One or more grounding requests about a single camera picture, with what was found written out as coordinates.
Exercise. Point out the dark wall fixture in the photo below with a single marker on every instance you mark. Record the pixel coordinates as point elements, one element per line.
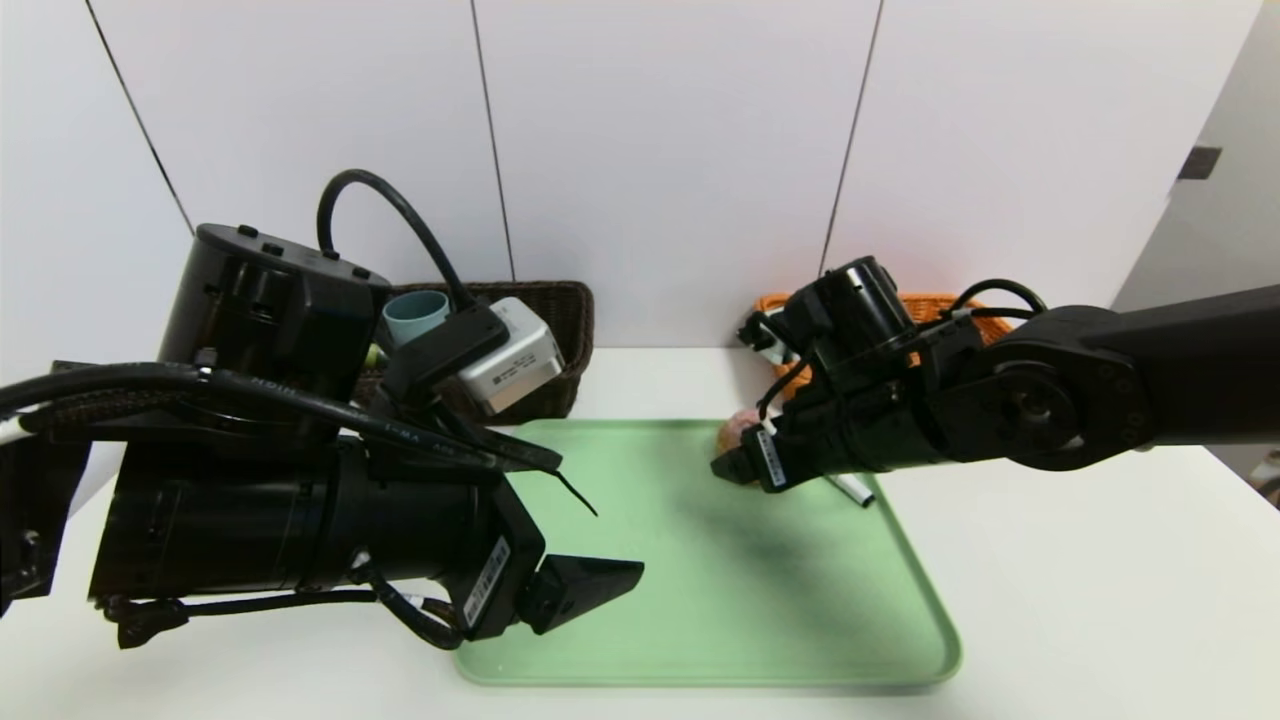
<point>1200,162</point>

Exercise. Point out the light blue plastic cup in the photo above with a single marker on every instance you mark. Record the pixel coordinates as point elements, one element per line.
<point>415,320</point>

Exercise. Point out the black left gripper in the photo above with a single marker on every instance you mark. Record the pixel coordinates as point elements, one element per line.
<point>497,580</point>

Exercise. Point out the light green plastic tray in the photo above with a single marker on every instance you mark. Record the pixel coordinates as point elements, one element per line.
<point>750,600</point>

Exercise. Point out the orange wicker basket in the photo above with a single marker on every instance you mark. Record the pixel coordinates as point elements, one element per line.
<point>775,305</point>

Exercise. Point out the round orange bread bun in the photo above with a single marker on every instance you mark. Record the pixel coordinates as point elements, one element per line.
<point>738,430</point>

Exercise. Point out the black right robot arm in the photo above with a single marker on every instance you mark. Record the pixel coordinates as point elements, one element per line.
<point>1150,370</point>

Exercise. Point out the dark brown wicker basket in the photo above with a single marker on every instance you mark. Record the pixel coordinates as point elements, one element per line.
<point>565,330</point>

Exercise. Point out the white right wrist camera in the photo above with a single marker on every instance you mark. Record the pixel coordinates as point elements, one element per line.
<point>765,340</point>

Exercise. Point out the white marker pen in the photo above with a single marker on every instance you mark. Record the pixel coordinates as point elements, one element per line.
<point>855,490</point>

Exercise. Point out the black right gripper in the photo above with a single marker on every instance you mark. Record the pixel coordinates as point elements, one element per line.
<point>771,458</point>

